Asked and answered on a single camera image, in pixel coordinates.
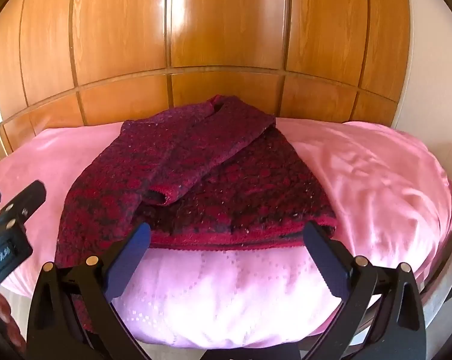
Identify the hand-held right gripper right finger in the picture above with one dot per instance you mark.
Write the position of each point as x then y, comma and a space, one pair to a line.
325, 255

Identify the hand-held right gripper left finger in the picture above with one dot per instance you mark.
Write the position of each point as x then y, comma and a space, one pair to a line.
130, 255

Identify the red patterned knit sweater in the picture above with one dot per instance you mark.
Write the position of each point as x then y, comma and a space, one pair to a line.
226, 180

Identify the pink bed sheet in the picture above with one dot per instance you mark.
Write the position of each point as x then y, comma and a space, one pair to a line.
379, 187

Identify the wooden wardrobe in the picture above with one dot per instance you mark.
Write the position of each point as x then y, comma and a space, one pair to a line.
226, 26

